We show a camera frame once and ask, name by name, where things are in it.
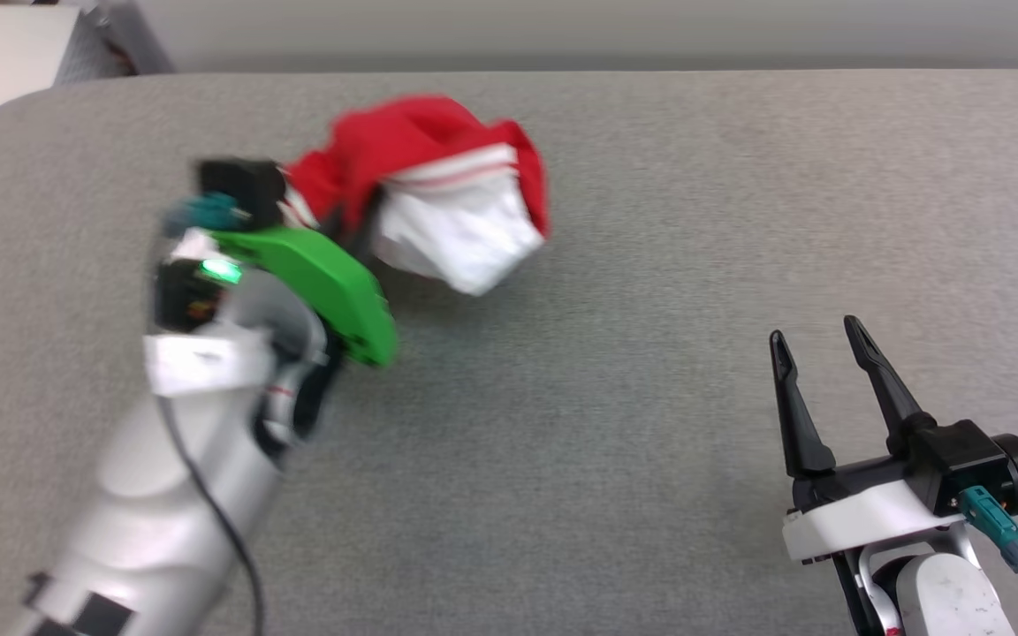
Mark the white power supply box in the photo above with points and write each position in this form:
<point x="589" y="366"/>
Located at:
<point x="5" y="79"/>

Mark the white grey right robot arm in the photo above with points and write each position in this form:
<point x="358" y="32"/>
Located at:
<point x="942" y="592"/>

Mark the red and white garment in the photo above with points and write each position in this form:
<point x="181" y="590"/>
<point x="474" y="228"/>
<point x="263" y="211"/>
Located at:
<point x="465" y="225"/>

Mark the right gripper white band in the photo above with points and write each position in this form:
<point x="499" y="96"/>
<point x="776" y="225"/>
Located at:
<point x="862" y="517"/>

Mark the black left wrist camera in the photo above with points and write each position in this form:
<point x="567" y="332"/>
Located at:
<point x="239" y="190"/>

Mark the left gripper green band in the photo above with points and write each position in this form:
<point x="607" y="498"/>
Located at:
<point x="323" y="278"/>

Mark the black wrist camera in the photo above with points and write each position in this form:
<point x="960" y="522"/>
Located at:
<point x="239" y="190"/>
<point x="977" y="464"/>

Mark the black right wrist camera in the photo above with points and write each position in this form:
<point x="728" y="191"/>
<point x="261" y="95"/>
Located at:
<point x="977" y="464"/>

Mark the grey fabric sofa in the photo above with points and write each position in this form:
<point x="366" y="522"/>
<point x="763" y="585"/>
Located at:
<point x="615" y="415"/>

